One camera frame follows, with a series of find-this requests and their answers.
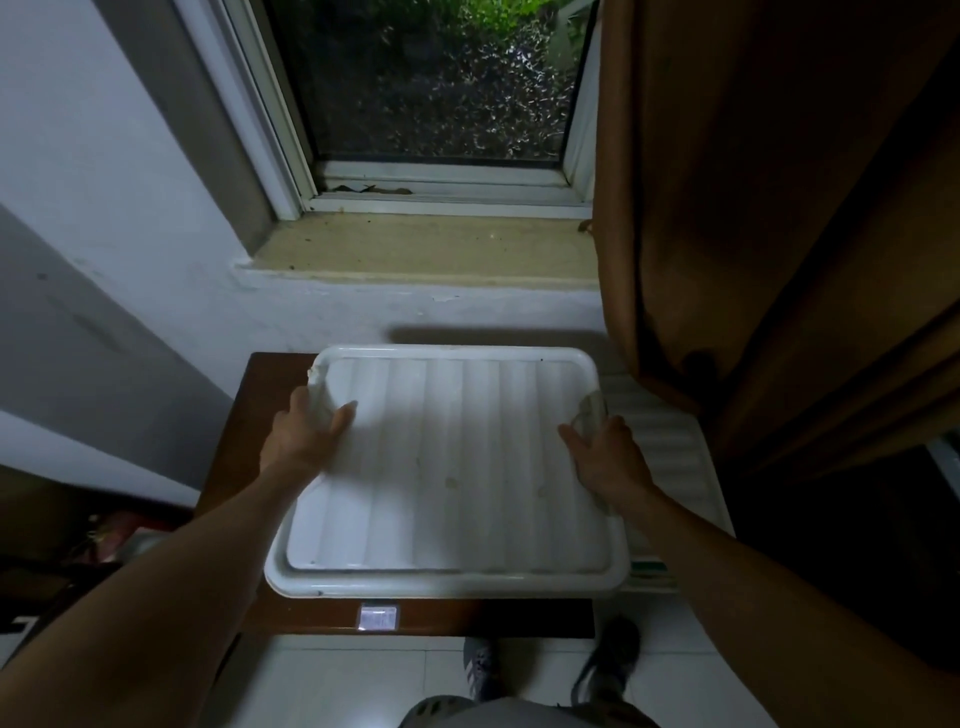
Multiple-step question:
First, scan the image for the person's left hand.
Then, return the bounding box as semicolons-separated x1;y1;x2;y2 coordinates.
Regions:
258;386;359;490

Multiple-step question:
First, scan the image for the person's right hand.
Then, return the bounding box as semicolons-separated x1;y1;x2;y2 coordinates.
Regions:
557;414;658;513

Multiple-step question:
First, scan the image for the white ribbed bin lid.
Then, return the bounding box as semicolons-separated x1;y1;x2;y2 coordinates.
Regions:
263;343;633;600

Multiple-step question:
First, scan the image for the person's right forearm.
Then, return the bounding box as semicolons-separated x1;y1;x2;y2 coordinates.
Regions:
622;487;960;728

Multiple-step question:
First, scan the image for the person's left forearm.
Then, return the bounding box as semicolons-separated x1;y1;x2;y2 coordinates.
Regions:
0;464;320;728

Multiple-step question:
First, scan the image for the person's right shoe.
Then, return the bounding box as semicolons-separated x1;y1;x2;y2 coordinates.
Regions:
571;614;643;708

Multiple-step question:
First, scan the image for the person's shoe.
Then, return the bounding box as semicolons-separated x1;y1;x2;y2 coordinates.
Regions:
571;614;643;708
461;637;502;704

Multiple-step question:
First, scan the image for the person's left shoe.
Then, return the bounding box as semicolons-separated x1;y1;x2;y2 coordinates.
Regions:
461;637;502;704

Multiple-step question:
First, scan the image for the dark wooden low cabinet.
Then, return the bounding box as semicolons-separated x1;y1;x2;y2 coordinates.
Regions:
196;352;598;640

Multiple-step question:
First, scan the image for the brown curtain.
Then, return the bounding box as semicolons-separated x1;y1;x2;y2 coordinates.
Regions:
592;0;960;481

